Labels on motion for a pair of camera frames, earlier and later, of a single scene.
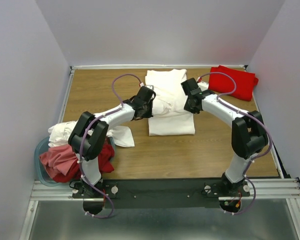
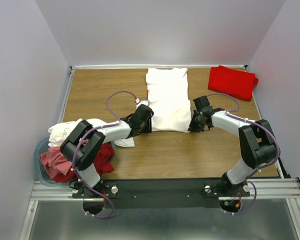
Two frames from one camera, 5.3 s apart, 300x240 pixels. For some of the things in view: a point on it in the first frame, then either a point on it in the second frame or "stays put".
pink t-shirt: (61, 157) stays put
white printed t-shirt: (169, 117) stays put
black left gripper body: (147, 108) → (146, 127)
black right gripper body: (187, 106) → (195, 124)
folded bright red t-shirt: (245, 82) stays put
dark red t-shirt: (105, 156) stays put
